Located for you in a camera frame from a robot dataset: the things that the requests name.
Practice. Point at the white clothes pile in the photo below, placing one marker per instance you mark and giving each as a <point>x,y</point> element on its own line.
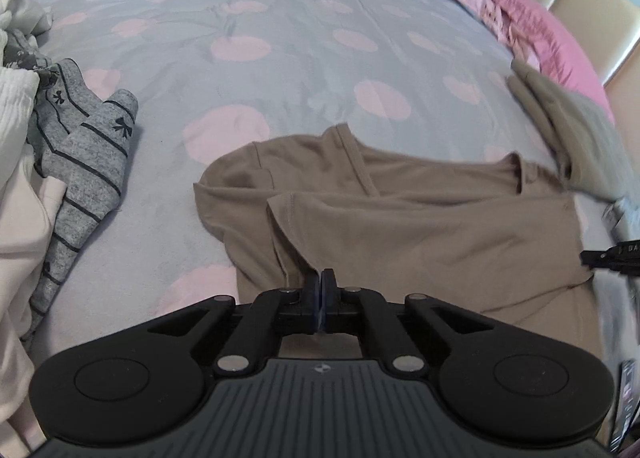
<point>20,238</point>

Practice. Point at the grey striped garment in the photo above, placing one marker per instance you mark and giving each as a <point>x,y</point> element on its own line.
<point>85,163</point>

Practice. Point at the tan long-sleeve shirt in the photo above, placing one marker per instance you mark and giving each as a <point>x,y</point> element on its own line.
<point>425,228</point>

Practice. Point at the pink dotted bed sheet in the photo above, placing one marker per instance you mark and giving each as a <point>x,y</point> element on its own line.
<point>300,13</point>

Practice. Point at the white waffle-texture garment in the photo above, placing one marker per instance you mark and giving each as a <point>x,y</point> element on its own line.
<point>15,98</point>

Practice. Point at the pink pillow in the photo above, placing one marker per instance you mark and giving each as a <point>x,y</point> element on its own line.
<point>540,28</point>

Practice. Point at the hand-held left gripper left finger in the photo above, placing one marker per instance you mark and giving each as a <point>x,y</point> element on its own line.
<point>314,303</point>

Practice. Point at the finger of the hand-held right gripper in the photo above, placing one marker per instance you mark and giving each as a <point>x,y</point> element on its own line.
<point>615,258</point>

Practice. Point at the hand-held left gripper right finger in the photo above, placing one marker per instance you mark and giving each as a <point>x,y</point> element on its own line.
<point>327,303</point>

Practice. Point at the olive fleece blanket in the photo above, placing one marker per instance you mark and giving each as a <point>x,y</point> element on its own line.
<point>575,138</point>

